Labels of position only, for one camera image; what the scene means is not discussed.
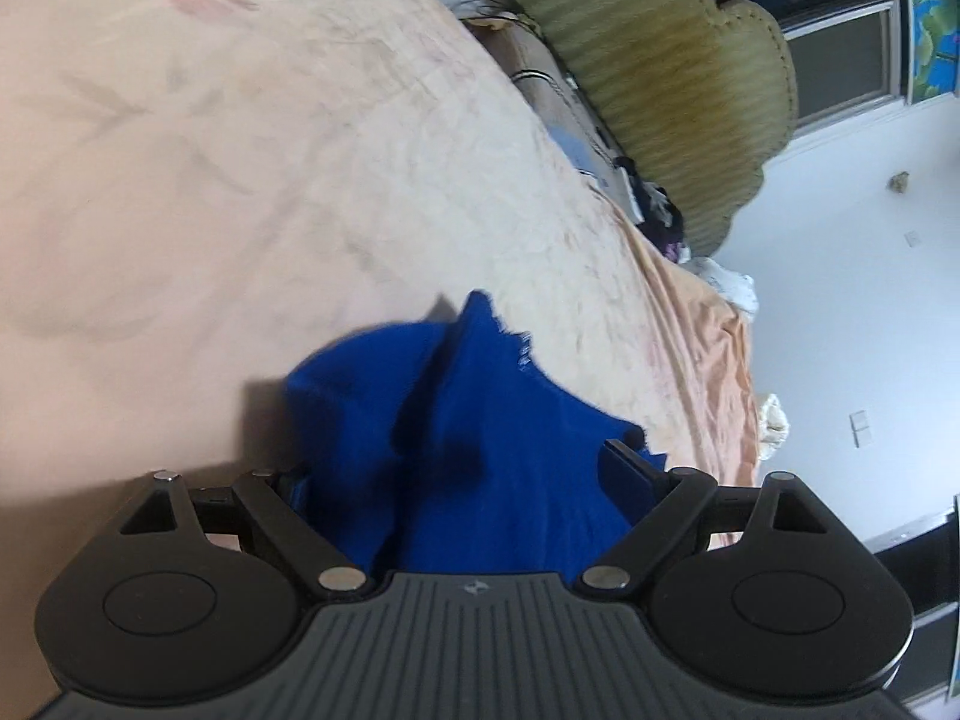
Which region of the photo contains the colourful floral curtain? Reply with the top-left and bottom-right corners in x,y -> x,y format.
910,0 -> 958,104

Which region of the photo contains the white quilted blanket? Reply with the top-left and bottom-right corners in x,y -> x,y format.
685,257 -> 760,322

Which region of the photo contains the cream crumpled cloth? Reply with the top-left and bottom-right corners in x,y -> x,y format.
758,394 -> 791,461

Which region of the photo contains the olive green padded headboard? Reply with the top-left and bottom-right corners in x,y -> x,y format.
512,0 -> 799,255

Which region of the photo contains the brown patterned pillow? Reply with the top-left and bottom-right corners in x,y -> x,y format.
464,16 -> 641,223

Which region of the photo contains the dark clothes pile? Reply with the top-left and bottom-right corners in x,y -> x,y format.
613,156 -> 692,265

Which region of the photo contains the blue beaded sweater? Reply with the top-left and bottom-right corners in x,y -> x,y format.
285,291 -> 665,580

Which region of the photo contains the dark window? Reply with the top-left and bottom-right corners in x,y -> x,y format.
718,0 -> 903,132

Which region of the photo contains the pink floral bed sheet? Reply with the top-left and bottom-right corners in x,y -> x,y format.
2,0 -> 757,718

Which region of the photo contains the white wall socket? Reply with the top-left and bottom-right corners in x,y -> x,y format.
850,410 -> 874,449

